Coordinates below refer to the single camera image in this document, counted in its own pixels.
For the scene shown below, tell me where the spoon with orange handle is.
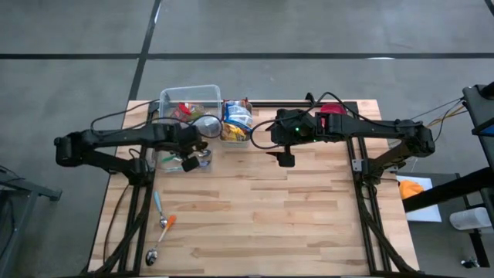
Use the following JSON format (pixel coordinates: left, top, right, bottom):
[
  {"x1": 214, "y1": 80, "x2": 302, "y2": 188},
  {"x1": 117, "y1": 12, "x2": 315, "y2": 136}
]
[{"x1": 145, "y1": 213, "x2": 178, "y2": 268}]

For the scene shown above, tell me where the grey metal table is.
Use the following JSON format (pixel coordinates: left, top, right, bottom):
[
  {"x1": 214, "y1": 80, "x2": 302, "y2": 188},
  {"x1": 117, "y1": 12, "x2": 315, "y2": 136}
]
[{"x1": 0, "y1": 165, "x2": 63, "y2": 278}]

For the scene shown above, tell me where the yellow snack bag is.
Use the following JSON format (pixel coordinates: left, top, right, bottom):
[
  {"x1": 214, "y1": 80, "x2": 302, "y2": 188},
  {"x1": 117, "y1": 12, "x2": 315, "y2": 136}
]
[{"x1": 220, "y1": 123, "x2": 248, "y2": 142}]

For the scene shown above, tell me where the black aluminium table frame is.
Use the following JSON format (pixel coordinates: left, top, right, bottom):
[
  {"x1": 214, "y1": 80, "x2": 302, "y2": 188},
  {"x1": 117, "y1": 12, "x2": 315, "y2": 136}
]
[{"x1": 89, "y1": 99, "x2": 417, "y2": 277}]

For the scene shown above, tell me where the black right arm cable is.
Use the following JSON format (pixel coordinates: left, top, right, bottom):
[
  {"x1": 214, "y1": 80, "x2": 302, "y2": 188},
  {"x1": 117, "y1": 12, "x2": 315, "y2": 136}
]
[{"x1": 249, "y1": 91, "x2": 389, "y2": 151}]

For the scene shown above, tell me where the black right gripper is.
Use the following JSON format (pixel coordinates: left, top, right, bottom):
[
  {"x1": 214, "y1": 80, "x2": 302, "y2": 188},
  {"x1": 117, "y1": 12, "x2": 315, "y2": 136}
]
[{"x1": 266, "y1": 108, "x2": 322, "y2": 168}]

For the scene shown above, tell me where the yellow cable to cart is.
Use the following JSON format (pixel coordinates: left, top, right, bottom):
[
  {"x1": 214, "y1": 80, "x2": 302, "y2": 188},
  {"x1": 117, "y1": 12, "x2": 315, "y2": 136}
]
[{"x1": 424, "y1": 106, "x2": 469, "y2": 131}]

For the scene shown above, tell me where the white plastic basket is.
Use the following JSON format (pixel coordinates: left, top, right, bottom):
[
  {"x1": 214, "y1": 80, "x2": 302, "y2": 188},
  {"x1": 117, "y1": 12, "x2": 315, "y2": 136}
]
[{"x1": 218, "y1": 99, "x2": 254, "y2": 149}]

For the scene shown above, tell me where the translucent plastic storage tub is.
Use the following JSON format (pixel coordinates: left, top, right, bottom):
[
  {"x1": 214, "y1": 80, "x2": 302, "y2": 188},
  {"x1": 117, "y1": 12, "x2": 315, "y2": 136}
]
[{"x1": 159, "y1": 84, "x2": 224, "y2": 138}]

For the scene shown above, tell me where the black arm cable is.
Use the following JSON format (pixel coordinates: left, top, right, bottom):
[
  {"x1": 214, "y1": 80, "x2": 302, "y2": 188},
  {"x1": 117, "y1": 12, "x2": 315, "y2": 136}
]
[
  {"x1": 90, "y1": 98, "x2": 161, "y2": 132},
  {"x1": 249, "y1": 91, "x2": 389, "y2": 151}
]

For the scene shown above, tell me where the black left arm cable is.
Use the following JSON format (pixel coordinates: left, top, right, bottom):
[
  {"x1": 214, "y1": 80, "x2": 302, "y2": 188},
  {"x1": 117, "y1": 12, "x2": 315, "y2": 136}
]
[{"x1": 90, "y1": 98, "x2": 161, "y2": 132}]

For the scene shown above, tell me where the black metal bar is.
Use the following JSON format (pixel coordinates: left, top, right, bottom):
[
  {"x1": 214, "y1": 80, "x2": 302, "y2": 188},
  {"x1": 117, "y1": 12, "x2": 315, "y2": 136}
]
[{"x1": 402, "y1": 166, "x2": 494, "y2": 214}]

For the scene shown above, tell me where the white roll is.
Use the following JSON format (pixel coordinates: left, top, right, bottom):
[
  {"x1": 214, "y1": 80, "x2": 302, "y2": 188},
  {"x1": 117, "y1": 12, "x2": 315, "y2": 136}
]
[{"x1": 448, "y1": 207, "x2": 492, "y2": 232}]

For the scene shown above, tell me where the blue and white snack bag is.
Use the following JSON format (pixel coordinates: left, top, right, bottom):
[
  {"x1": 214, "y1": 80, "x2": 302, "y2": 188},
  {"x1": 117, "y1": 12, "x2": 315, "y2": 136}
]
[{"x1": 224, "y1": 100, "x2": 254, "y2": 131}]

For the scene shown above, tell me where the black equipment cart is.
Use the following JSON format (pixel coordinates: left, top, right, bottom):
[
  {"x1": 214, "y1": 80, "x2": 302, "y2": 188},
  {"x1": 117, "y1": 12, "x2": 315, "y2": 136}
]
[{"x1": 462, "y1": 80, "x2": 494, "y2": 232}]

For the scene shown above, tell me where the white paper sheet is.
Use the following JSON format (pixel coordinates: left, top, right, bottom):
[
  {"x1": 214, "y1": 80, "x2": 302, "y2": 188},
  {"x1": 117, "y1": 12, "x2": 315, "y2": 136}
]
[{"x1": 396, "y1": 175, "x2": 444, "y2": 224}]

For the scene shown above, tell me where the spoon with light blue handle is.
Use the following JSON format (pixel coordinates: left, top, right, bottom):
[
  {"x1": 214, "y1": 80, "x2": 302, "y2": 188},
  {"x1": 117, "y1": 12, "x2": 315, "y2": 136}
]
[{"x1": 153, "y1": 191, "x2": 169, "y2": 229}]

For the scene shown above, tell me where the black left wrist camera cable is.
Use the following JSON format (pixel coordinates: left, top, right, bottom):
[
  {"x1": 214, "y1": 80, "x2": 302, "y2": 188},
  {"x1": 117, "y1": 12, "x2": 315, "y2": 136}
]
[{"x1": 190, "y1": 114, "x2": 225, "y2": 139}]

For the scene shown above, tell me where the black cable to cart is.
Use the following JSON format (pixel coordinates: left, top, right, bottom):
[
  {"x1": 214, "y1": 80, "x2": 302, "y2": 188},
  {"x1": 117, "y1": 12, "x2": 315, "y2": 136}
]
[{"x1": 408, "y1": 100, "x2": 465, "y2": 151}]

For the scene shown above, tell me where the orange object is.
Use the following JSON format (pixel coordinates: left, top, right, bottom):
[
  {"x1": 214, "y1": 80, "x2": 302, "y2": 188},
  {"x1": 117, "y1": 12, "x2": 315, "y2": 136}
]
[{"x1": 398, "y1": 179, "x2": 425, "y2": 201}]

